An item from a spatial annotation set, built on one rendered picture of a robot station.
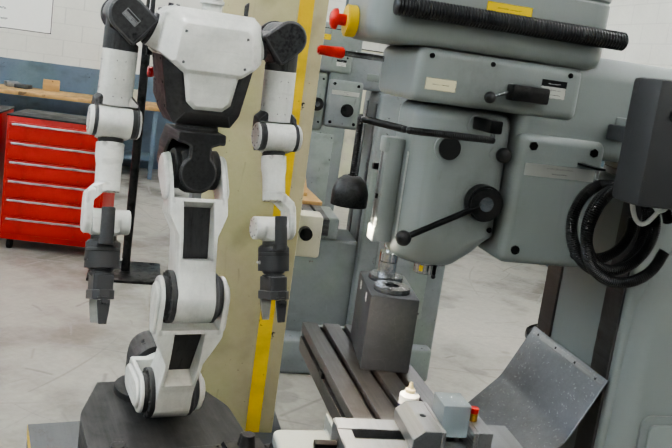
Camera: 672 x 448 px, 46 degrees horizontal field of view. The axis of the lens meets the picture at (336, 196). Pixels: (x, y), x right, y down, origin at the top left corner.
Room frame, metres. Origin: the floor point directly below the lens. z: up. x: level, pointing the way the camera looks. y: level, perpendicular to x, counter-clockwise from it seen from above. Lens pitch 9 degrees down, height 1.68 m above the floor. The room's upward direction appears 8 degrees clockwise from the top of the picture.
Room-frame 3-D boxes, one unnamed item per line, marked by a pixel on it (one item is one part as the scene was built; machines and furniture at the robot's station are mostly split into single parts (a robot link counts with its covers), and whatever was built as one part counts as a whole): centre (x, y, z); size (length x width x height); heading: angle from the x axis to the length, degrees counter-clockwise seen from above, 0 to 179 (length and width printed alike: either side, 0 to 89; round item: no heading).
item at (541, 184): (1.63, -0.39, 1.47); 0.24 x 0.19 x 0.26; 14
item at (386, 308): (1.92, -0.16, 1.06); 0.22 x 0.12 x 0.20; 7
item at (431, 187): (1.58, -0.21, 1.47); 0.21 x 0.19 x 0.32; 14
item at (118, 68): (2.04, 0.60, 1.52); 0.13 x 0.12 x 0.22; 115
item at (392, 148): (1.56, -0.10, 1.45); 0.04 x 0.04 x 0.21; 14
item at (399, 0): (1.45, -0.27, 1.79); 0.45 x 0.04 x 0.04; 104
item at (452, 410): (1.36, -0.26, 1.08); 0.06 x 0.05 x 0.06; 12
